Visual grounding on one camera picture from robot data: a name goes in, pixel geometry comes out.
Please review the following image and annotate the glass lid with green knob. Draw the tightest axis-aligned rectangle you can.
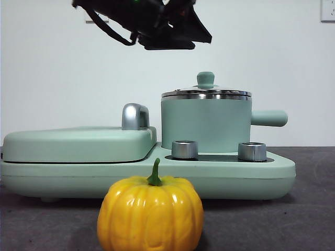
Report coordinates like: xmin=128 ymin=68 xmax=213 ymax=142
xmin=161 ymin=71 xmax=252 ymax=99

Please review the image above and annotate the yellow toy pumpkin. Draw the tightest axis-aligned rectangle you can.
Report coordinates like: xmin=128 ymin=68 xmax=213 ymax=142
xmin=96 ymin=157 xmax=205 ymax=251

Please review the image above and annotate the silver control knob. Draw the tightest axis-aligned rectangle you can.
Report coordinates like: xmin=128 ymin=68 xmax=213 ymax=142
xmin=171 ymin=140 xmax=199 ymax=161
xmin=238 ymin=142 xmax=268 ymax=162

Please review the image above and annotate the mint green breakfast maker base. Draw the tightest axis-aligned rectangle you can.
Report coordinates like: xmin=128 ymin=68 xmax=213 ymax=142
xmin=0 ymin=146 xmax=297 ymax=203

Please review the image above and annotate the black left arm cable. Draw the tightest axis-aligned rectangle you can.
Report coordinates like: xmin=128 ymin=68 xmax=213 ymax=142
xmin=87 ymin=9 xmax=139 ymax=47

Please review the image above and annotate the white wall socket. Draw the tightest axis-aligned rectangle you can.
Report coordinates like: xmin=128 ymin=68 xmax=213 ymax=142
xmin=321 ymin=0 xmax=335 ymax=23
xmin=85 ymin=10 xmax=109 ymax=24

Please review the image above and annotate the mint green pot with handle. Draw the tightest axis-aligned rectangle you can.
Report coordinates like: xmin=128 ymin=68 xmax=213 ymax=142
xmin=160 ymin=93 xmax=289 ymax=154

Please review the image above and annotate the green griddle cover silver handle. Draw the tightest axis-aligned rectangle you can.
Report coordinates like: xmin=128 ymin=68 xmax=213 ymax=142
xmin=3 ymin=103 xmax=158 ymax=164

